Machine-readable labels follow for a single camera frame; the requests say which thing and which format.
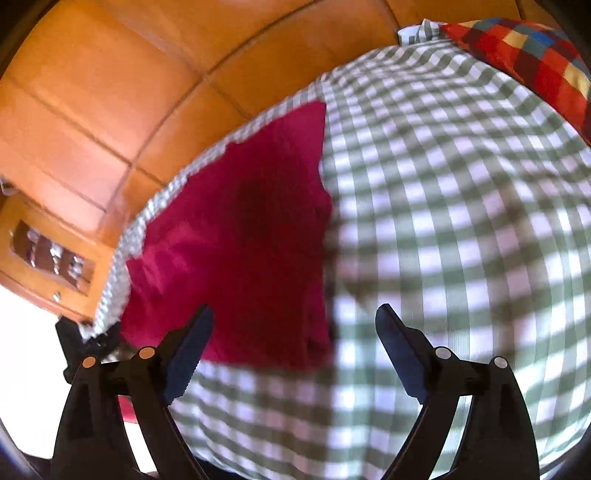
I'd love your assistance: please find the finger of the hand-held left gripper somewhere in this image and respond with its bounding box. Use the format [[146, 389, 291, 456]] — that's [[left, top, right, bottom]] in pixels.
[[54, 318, 123, 383]]

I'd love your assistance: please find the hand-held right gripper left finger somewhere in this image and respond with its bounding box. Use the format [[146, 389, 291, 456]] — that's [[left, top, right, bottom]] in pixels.
[[50, 304, 214, 480]]

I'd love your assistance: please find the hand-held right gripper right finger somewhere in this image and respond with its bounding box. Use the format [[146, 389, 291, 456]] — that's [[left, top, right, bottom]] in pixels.
[[375, 304, 540, 480]]

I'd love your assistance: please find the magenta small garment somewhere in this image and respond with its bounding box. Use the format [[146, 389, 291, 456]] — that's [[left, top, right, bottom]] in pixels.
[[121, 100, 340, 370]]

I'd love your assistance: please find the red cloth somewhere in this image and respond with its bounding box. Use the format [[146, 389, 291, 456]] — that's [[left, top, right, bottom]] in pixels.
[[117, 396, 140, 424]]

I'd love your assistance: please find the wooden shelf unit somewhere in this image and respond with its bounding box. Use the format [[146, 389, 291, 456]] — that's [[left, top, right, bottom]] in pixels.
[[0, 185, 117, 324]]

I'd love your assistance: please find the group of small bottles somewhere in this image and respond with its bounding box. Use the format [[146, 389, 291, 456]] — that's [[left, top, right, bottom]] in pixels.
[[16, 224, 93, 291]]

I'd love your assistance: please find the green checked bedsheet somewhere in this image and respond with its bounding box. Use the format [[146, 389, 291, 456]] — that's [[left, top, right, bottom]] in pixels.
[[95, 18, 591, 480]]

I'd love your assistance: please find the wooden wardrobe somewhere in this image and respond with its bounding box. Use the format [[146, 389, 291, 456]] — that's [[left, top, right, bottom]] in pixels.
[[0, 0, 555, 252]]

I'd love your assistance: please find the multicoloured checked pillow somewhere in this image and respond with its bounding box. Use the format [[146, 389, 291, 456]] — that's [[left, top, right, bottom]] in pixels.
[[441, 17, 591, 149]]

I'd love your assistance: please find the white checked pillowcase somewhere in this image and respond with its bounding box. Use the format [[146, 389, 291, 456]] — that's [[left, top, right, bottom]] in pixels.
[[397, 18, 445, 47]]

